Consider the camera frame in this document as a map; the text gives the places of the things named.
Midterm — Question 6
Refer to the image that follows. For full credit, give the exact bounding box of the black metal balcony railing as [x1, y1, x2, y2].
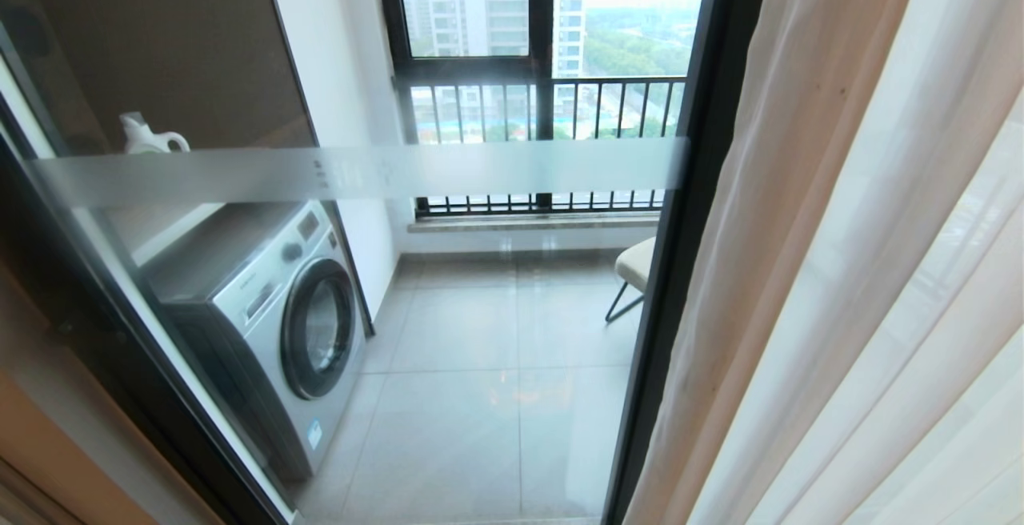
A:
[395, 75, 687, 218]

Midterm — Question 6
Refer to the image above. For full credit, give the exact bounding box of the black framed glass balcony door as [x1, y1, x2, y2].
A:
[0, 0, 778, 525]

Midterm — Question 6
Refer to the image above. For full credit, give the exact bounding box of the round washing machine door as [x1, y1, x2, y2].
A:
[280, 258, 358, 401]

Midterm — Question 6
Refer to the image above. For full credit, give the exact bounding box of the black framed balcony window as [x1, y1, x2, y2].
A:
[373, 0, 713, 82]

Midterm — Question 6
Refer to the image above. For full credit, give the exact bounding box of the beige cushioned chair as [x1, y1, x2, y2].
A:
[604, 236, 657, 324]

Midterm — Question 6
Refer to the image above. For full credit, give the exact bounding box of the silver front-load washing machine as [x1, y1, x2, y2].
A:
[141, 199, 367, 481]

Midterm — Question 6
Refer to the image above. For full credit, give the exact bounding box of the cream sheer curtain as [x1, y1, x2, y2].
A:
[622, 0, 1024, 525]

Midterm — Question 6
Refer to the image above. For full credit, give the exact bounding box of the white detergent jug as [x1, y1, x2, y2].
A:
[119, 112, 191, 155]

